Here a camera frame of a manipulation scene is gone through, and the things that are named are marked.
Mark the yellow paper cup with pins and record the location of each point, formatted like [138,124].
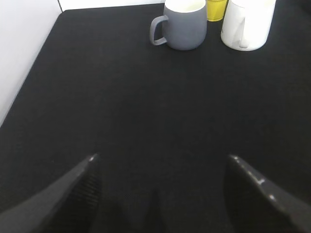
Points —
[215,9]

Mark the grey ceramic mug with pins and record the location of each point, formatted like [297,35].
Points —
[183,25]

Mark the white ceramic mug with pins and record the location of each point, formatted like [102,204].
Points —
[247,23]

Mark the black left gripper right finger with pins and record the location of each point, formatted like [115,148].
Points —
[255,204]

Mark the black table mat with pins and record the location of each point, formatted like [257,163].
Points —
[162,121]

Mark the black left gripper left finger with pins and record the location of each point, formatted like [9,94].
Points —
[69,205]

